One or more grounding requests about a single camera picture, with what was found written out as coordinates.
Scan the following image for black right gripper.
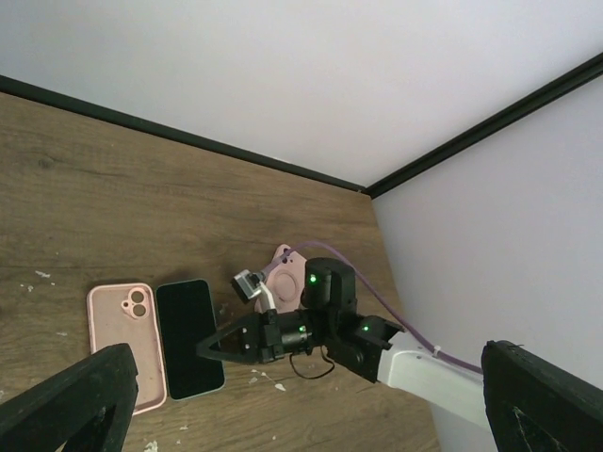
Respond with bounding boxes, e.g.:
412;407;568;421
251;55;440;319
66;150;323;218
196;311;302;363

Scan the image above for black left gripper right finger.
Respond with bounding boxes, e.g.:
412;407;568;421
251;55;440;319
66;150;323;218
481;341;602;451

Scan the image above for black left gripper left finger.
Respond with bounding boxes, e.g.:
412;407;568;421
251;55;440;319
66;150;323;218
1;344;138;451

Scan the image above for black screen smartphone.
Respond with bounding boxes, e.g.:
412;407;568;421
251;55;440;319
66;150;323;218
155;280;225;400

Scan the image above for plain pink phone case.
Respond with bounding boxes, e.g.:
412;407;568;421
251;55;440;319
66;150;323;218
86;282;168;416

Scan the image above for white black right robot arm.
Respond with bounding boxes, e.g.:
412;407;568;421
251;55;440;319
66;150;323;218
196;258;490;429

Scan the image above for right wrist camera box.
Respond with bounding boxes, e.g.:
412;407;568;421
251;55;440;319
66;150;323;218
231;269;276;313

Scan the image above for pink ring-stand phone case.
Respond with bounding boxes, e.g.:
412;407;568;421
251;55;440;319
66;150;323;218
263;244;306;314

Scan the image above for black enclosure frame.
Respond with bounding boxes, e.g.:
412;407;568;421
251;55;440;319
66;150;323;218
1;53;602;199

